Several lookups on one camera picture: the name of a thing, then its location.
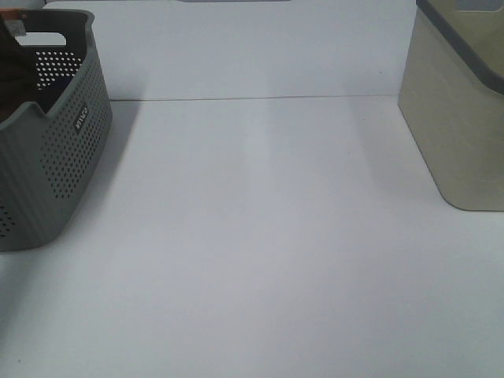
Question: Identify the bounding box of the brown microfibre towel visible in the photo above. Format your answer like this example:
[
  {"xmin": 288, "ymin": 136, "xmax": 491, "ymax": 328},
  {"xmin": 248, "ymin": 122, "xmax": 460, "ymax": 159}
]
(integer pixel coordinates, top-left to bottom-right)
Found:
[{"xmin": 1, "ymin": 18, "xmax": 41, "ymax": 122}]

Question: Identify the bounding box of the grey perforated plastic basket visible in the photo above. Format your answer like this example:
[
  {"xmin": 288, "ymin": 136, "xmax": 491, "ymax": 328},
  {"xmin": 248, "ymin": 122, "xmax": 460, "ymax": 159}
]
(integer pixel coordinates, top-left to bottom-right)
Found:
[{"xmin": 1, "ymin": 9, "xmax": 113, "ymax": 252}]

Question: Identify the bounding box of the beige bin with grey rim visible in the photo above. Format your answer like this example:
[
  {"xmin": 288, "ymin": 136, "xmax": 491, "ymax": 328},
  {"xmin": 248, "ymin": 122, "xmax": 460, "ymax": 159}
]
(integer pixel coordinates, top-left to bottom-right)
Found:
[{"xmin": 398, "ymin": 1, "xmax": 503, "ymax": 211}]

